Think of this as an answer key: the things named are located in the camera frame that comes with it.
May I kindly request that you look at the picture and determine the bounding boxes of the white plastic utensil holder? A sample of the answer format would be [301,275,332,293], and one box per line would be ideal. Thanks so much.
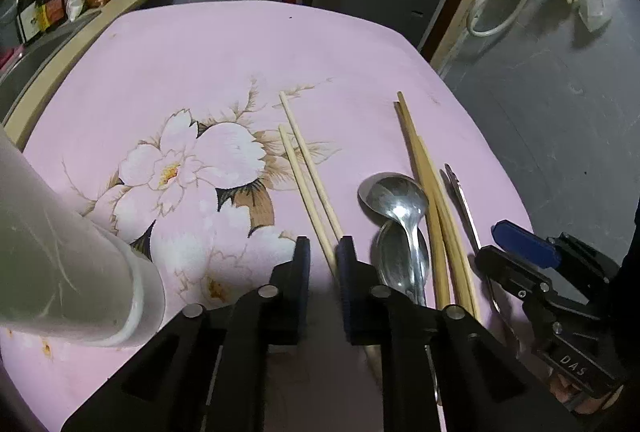
[0,124,166,349]

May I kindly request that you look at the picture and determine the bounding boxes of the large metal spoon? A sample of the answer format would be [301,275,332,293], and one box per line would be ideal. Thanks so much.
[357,172,432,307]

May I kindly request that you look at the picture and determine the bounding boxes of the person's right hand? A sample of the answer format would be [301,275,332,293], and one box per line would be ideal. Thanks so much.
[550,374,623,415]

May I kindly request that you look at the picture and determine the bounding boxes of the pink floral tablecloth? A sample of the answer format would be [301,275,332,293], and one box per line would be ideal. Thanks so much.
[0,0,538,432]

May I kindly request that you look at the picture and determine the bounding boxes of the dark sauce bottle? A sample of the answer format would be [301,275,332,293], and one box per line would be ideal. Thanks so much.
[15,0,45,45]

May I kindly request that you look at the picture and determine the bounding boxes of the clear plastic bag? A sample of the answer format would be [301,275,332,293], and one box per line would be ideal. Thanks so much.
[580,0,621,32]

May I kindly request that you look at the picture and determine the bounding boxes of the small metal spoon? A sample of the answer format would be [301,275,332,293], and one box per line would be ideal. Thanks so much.
[375,218,431,305]

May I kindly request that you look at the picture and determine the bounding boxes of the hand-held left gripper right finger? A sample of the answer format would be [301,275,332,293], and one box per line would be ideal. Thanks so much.
[336,236,583,432]

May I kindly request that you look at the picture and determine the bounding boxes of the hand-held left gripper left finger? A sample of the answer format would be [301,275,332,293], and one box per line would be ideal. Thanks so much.
[60,236,312,432]

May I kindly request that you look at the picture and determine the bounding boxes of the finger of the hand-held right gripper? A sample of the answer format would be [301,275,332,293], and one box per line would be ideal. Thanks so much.
[474,246,553,307]
[491,220,621,285]

